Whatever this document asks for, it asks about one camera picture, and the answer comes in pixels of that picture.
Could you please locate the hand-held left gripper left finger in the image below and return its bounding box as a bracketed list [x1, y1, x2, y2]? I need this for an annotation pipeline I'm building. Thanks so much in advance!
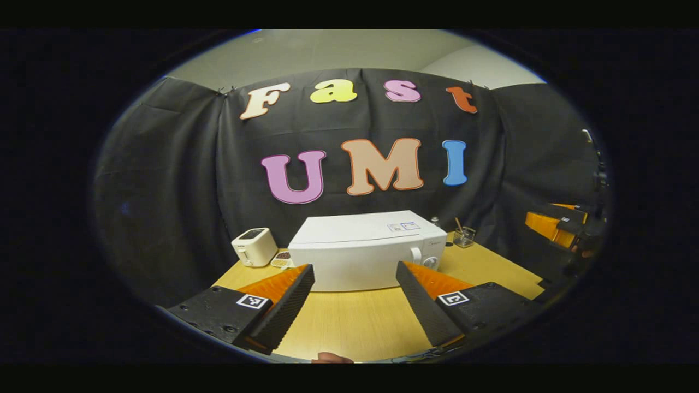
[164, 264, 316, 355]

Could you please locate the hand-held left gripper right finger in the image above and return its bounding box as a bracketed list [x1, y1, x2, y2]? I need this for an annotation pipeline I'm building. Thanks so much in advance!
[395, 261, 547, 350]

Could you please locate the white microwave oven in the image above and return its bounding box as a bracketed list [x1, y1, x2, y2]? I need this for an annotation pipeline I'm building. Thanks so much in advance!
[288, 210, 448, 292]

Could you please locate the white toaster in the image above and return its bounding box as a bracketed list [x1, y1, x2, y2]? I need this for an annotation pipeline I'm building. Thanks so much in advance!
[231, 228, 279, 267]

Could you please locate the clear glass cup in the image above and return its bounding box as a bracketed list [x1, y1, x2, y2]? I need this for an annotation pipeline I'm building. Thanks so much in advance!
[453, 225, 476, 249]

